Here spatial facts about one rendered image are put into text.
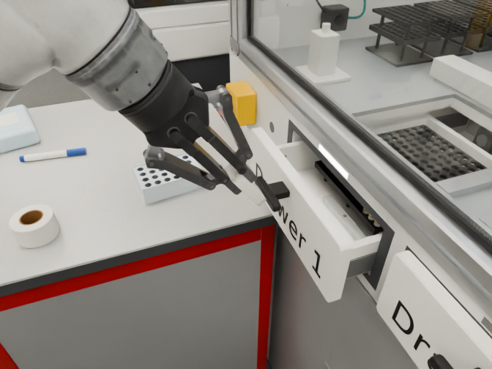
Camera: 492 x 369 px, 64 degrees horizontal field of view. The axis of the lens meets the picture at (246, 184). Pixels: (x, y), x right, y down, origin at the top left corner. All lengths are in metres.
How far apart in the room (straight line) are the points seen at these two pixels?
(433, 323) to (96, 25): 0.43
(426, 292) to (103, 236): 0.52
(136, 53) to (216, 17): 0.92
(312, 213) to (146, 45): 0.28
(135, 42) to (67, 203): 0.51
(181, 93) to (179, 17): 0.86
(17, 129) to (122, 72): 0.69
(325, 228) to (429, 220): 0.12
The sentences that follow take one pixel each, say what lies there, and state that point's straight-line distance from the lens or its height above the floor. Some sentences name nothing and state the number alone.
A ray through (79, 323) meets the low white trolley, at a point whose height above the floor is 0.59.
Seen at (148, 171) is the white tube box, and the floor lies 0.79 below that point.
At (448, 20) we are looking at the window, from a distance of 0.42.
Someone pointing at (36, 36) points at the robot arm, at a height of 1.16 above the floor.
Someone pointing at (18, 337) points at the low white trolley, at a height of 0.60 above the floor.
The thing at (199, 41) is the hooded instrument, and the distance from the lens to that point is 1.30.
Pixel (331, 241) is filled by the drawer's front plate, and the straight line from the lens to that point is 0.49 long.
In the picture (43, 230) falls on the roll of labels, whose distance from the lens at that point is 0.75.
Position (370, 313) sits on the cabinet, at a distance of 0.62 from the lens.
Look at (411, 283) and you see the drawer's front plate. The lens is 0.48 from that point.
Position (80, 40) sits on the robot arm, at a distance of 0.37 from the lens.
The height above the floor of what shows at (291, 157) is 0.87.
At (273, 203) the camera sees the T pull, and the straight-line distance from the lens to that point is 0.54.
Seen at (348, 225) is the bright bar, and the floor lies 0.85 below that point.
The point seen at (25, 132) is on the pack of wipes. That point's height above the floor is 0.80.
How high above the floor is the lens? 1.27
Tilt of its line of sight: 38 degrees down
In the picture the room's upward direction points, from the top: straight up
